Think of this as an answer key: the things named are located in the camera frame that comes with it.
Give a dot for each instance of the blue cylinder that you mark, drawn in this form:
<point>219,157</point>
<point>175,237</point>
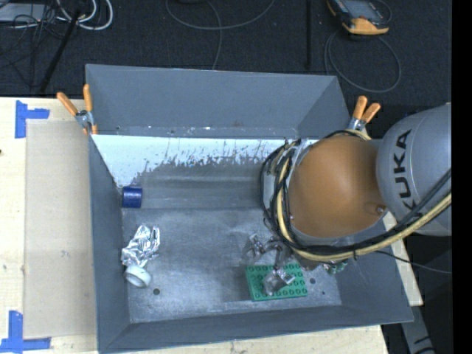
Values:
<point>132,197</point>

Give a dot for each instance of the brown cardboard board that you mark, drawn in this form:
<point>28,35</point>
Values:
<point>55,212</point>

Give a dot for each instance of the grey metal bin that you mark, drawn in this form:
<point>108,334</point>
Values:
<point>199,256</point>

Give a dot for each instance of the green studded flat plate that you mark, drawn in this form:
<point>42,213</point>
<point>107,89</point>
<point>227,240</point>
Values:
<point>295,290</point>

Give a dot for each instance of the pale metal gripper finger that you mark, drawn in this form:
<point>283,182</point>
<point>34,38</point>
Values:
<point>253,248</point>
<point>277,281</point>

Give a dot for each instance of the crumpled silver foil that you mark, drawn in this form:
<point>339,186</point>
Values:
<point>142,247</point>

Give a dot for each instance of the white tape roll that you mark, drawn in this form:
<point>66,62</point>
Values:
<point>137,277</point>

